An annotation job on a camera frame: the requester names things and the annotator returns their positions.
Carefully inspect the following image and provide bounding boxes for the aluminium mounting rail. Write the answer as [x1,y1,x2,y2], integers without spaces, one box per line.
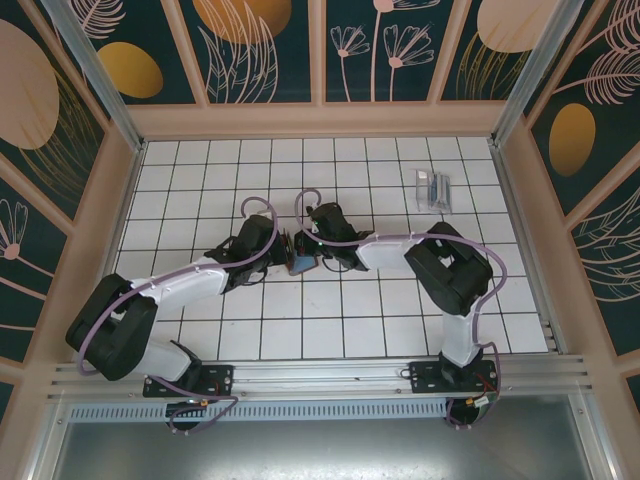
[47,353,596,401]

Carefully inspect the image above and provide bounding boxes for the brown leather card holder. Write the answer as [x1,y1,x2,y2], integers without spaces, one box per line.
[280,227,321,277]

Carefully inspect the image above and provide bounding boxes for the aluminium frame post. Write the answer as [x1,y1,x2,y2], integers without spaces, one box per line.
[489,0,594,151]
[39,0,147,153]

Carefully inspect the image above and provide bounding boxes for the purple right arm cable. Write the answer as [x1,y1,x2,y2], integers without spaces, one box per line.
[293,187,507,431]

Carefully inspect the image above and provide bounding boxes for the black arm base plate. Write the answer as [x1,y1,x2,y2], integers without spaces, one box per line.
[143,363,236,399]
[408,358,501,396]

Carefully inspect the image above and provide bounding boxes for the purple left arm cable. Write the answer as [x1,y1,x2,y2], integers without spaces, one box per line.
[77,197,279,436]

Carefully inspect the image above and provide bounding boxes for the small green circuit board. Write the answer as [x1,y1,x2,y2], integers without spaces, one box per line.
[467,392,502,412]

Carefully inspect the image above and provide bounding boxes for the grey metal panel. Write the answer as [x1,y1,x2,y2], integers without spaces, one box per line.
[47,418,599,480]

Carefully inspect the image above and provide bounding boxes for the aluminium side rail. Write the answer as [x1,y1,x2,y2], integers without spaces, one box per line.
[74,141,147,362]
[488,141,569,357]

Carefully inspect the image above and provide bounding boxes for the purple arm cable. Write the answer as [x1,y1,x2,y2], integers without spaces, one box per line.
[293,187,507,431]
[77,197,279,436]

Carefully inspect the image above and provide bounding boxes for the clear acrylic card stand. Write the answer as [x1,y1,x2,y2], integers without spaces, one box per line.
[412,168,455,216]

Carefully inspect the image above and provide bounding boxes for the grey slotted cable duct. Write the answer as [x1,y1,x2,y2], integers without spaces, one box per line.
[66,399,450,422]

